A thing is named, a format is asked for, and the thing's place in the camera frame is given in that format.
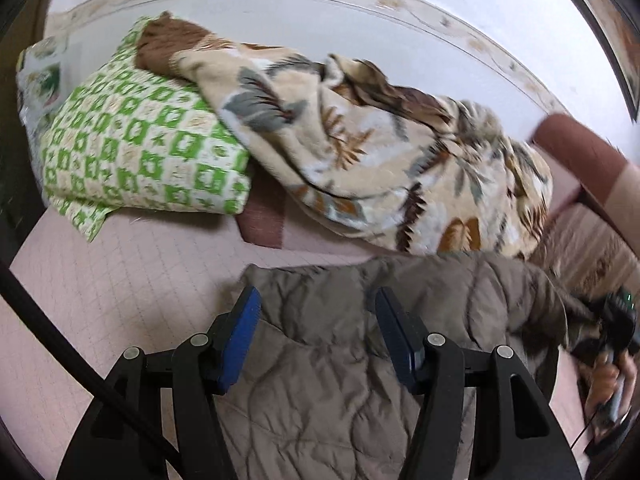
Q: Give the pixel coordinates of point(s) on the dark wooden cabinet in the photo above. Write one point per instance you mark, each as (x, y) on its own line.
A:
(17, 160)

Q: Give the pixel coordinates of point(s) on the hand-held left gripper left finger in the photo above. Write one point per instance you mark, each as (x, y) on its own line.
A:
(240, 340)

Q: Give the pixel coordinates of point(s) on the green patterned pillow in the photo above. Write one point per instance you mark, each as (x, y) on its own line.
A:
(135, 145)

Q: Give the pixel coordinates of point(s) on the grey-brown quilted jacket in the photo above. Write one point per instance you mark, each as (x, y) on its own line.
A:
(360, 350)

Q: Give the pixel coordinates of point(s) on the large striped floral sofa cushion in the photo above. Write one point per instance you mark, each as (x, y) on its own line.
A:
(595, 255)

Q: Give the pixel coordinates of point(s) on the white floral pillow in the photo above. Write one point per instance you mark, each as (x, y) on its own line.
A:
(40, 80)

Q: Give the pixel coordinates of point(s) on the leaf printed blanket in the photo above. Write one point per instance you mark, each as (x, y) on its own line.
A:
(380, 160)

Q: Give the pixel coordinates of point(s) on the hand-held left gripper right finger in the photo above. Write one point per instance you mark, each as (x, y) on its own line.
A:
(397, 340)

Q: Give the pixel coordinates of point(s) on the person's right hand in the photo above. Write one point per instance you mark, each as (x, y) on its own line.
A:
(602, 382)

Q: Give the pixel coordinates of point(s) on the pink brown bolster cushion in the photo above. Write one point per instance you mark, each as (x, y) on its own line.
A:
(265, 220)

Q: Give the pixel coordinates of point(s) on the dark door frame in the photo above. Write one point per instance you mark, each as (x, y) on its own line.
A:
(605, 15)

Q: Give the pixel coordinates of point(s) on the pink quilted cover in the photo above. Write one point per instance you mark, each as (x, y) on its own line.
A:
(115, 285)

